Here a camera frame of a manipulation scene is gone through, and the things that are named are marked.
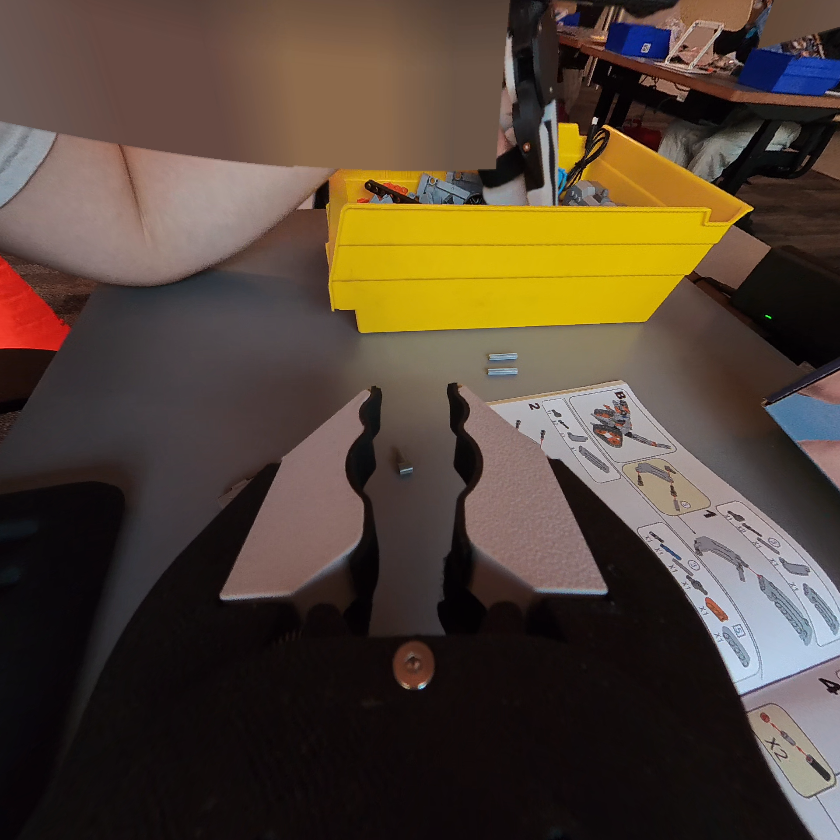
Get black perforated chair armrest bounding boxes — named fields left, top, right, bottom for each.
left=0, top=481, right=126, bottom=840

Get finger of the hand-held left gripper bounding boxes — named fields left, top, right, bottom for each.
left=484, top=172, right=530, bottom=206
left=525, top=98, right=561, bottom=207

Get black cable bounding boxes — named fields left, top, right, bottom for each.
left=558, top=118, right=613, bottom=191

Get cardboard sheet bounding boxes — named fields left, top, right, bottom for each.
left=679, top=0, right=756, bottom=27

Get grey desk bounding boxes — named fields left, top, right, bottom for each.
left=0, top=209, right=840, bottom=736

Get pale grey cloth bundle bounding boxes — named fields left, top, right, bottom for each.
left=658, top=117, right=803, bottom=182

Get yellow storage bin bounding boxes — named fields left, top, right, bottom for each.
left=326, top=123, right=754, bottom=334

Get building pieces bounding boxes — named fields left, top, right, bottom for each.
left=357, top=172, right=618, bottom=207

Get blue storage bin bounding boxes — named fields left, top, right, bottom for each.
left=604, top=21, right=673, bottom=60
left=738, top=47, right=840, bottom=96

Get grey white controller block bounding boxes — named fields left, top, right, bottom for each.
left=561, top=180, right=618, bottom=207

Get open instruction booklet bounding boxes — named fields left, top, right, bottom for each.
left=489, top=379, right=840, bottom=840

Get black long perforated beam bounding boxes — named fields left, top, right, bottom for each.
left=364, top=178, right=422, bottom=206

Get person's left forearm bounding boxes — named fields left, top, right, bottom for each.
left=0, top=131, right=337, bottom=287

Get wooden background table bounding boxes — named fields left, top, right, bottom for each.
left=558, top=26, right=840, bottom=112

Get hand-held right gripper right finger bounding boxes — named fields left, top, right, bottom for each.
left=438, top=382, right=609, bottom=636

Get clear acrylic stand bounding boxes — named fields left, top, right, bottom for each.
left=664, top=20, right=726, bottom=67

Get black device with green light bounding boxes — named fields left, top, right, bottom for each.
left=730, top=244, right=840, bottom=368

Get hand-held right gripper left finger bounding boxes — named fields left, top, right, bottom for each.
left=220, top=386, right=383, bottom=636

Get blue robot kit box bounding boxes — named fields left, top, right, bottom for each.
left=761, top=357, right=840, bottom=490

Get orange red object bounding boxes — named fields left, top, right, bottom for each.
left=0, top=256, right=72, bottom=352

